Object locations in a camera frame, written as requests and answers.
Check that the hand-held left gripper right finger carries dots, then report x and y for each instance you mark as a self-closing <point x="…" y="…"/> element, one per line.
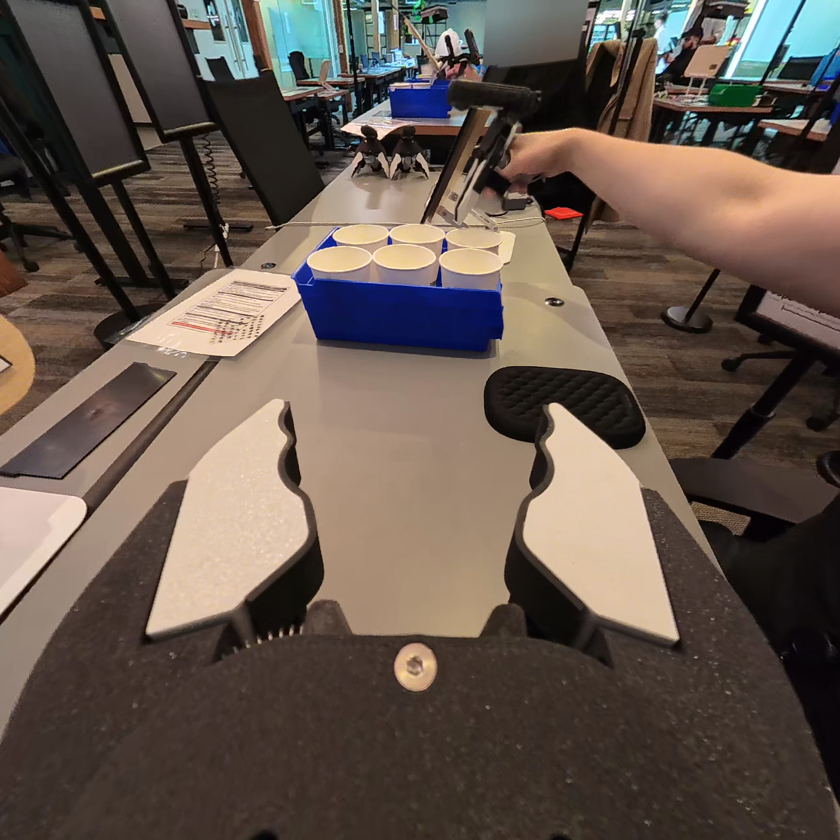
<point x="604" y="558"/>

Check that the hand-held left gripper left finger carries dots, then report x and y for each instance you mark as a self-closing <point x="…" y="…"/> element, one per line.
<point x="229" y="538"/>

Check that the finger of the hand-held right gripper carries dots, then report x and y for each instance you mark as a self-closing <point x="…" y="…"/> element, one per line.
<point x="474" y="184"/>
<point x="500" y="154"/>

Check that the blue plastic bin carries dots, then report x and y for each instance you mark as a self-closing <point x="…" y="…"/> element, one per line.
<point x="400" y="315"/>

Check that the person's right hand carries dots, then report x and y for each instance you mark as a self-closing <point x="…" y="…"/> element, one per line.
<point x="548" y="154"/>

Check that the black stand rod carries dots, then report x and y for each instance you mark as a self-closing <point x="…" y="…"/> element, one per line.
<point x="449" y="174"/>

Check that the white power adapter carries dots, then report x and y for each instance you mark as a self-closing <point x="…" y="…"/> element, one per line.
<point x="515" y="203"/>

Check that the blue storage box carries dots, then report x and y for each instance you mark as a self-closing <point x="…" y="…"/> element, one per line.
<point x="420" y="102"/>

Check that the small red object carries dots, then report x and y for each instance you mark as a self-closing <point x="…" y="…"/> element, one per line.
<point x="563" y="213"/>

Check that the black tripod leg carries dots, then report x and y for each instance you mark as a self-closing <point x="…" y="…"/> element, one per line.
<point x="572" y="249"/>

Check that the beige coat on stand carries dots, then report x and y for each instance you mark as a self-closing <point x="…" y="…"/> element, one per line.
<point x="630" y="85"/>

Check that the black quilted mouse pad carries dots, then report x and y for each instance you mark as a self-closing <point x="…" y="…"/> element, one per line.
<point x="564" y="403"/>

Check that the black flat plate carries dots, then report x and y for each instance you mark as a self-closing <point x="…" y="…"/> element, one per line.
<point x="92" y="420"/>

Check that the black chair back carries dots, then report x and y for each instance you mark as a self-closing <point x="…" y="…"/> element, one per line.
<point x="269" y="144"/>

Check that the laminated instruction sheet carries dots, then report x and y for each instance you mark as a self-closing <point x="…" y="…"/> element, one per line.
<point x="216" y="312"/>

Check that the black round stand base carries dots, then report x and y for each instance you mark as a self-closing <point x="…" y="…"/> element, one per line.
<point x="118" y="331"/>
<point x="687" y="320"/>

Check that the green plastic bin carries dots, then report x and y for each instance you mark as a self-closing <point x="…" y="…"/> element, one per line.
<point x="736" y="95"/>

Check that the instruction board on wood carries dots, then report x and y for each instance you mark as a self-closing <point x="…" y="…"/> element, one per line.
<point x="16" y="367"/>

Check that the black framed sign board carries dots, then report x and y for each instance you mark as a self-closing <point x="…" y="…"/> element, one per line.
<point x="800" y="321"/>

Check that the black framed display panel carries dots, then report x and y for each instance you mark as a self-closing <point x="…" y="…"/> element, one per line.
<point x="161" y="65"/>
<point x="79" y="85"/>

